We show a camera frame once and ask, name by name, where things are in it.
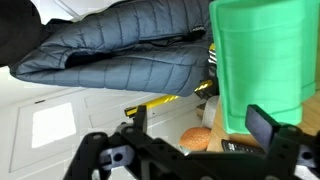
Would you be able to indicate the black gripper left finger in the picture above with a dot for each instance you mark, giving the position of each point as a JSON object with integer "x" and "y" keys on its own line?
{"x": 96, "y": 153}

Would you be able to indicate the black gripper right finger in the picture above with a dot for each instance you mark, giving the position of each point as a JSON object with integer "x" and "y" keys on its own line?
{"x": 283, "y": 143}

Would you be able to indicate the green hinged plastic container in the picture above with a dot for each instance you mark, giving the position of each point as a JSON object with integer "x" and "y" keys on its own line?
{"x": 263, "y": 60}

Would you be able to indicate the light wooden table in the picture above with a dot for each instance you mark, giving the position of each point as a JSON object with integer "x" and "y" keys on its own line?
{"x": 311, "y": 113}

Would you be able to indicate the black remote control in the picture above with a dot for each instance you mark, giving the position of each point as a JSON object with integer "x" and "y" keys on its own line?
{"x": 240, "y": 147}

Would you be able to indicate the white door with window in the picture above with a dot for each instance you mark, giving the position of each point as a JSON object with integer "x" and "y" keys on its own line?
{"x": 50, "y": 156}

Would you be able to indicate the orange plush octopus toy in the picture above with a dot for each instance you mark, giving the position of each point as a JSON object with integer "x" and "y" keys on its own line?
{"x": 195, "y": 140}

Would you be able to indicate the blue quilted jacket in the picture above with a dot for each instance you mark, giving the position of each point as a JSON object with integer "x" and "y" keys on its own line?
{"x": 126, "y": 66}

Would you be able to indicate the black hat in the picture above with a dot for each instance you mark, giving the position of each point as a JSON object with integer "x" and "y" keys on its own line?
{"x": 16, "y": 30}

